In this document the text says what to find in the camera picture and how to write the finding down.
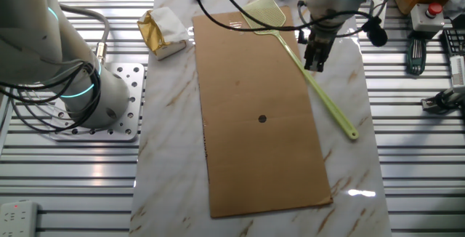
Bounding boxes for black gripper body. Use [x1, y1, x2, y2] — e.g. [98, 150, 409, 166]
[303, 25, 337, 51]

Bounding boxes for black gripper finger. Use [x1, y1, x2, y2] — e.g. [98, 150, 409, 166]
[304, 47, 315, 71]
[314, 47, 327, 73]

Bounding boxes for yellow-green plastic flyswatter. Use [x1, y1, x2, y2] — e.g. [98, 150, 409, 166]
[241, 0, 360, 141]

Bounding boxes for black foam microphone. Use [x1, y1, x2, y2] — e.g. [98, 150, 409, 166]
[362, 17, 389, 48]

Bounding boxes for green hex key set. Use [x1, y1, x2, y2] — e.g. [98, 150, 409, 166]
[406, 37, 428, 76]

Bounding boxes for grey box red stop button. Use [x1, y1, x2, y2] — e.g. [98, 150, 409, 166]
[410, 2, 446, 33]

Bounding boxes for brown cardboard sheet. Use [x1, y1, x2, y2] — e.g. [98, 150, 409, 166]
[191, 6, 333, 219]

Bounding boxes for black keyboard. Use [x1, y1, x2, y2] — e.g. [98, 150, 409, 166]
[440, 28, 465, 58]

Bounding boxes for silver ribbed adapter box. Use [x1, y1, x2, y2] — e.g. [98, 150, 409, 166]
[449, 55, 465, 88]

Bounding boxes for gold wrapped tissue pack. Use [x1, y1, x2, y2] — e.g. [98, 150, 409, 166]
[137, 7, 190, 61]

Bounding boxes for aluminium robot mounting plate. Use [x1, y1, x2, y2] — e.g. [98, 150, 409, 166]
[49, 62, 146, 142]

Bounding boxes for white power strip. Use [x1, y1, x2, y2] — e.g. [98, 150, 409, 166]
[0, 199, 39, 237]

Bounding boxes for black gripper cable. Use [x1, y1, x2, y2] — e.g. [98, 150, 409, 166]
[192, 0, 389, 34]

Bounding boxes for grey camera on clamp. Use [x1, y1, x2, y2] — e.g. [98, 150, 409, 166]
[421, 86, 465, 114]

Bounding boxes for grey cable metal connector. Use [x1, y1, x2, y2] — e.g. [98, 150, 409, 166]
[60, 4, 111, 65]

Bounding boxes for black looped cable bundle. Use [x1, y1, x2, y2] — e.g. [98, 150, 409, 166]
[0, 62, 102, 134]

